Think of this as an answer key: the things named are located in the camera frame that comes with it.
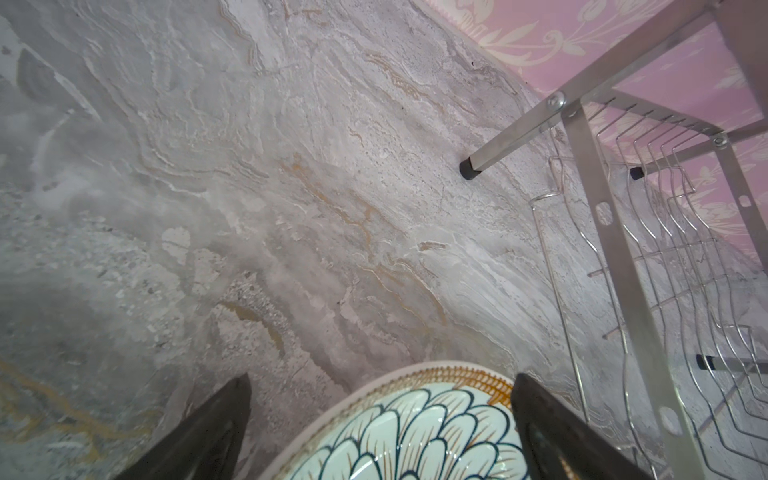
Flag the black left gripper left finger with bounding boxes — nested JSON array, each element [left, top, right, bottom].
[[117, 374, 252, 480]]

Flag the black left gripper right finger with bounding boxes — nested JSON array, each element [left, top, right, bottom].
[[510, 373, 650, 479]]

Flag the brown rim petal pattern plate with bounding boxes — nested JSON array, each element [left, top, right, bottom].
[[261, 361, 532, 479]]

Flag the stainless steel dish rack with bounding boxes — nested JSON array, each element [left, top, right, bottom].
[[456, 1, 767, 479]]

